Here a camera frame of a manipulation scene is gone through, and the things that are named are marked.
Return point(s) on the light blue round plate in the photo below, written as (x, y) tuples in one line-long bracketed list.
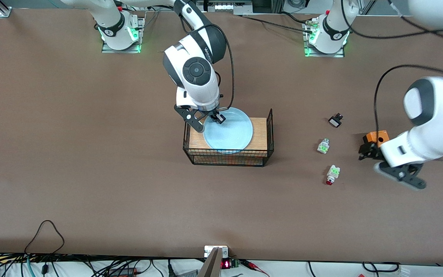
[(231, 134)]

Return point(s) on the red push button switch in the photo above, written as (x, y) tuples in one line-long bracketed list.
[(332, 175)]

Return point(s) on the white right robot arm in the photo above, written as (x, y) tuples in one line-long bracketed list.
[(198, 69)]

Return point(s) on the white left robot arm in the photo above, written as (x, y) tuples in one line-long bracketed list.
[(437, 115)]

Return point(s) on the black square push button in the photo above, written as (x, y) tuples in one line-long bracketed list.
[(335, 121)]

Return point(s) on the white power strip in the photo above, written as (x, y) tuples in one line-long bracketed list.
[(231, 6)]

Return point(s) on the red digit display module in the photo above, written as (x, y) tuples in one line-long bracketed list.
[(227, 264)]

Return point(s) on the red and black probe lead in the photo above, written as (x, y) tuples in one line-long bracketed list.
[(254, 266)]

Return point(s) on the orange button enclosure box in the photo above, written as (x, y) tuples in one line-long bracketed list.
[(377, 136)]

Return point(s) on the green push button switch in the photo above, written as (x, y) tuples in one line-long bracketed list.
[(323, 146)]

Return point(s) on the small white bracket plate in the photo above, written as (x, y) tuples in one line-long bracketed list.
[(210, 250)]

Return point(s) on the grey metal post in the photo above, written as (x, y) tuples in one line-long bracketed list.
[(210, 267)]

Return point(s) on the aluminium frame rail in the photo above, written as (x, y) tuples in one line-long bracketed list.
[(4, 11)]

